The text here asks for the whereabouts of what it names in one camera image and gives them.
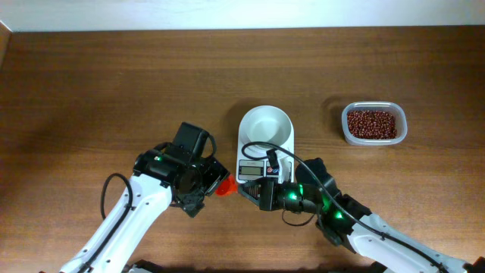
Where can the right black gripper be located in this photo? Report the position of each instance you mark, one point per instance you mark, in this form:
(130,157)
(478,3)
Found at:
(266,194)

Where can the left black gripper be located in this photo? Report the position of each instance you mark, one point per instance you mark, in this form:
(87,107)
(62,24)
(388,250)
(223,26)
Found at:
(213,176)

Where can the orange plastic measuring scoop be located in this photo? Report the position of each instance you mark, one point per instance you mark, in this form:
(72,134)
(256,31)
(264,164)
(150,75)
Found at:
(227,187)

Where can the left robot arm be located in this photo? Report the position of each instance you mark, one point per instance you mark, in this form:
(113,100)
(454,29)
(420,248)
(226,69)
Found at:
(146,196)

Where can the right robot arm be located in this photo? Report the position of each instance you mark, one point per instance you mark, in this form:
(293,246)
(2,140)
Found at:
(345,222)

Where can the white digital kitchen scale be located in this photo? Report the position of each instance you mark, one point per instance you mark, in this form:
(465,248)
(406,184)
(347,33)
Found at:
(251,161)

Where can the white round bowl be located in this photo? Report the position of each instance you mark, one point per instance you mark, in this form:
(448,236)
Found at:
(267,123)

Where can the red adzuki beans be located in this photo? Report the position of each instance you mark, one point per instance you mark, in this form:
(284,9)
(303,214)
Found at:
(372,125)

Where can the clear plastic container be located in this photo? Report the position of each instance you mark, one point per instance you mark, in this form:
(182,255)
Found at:
(394,109)

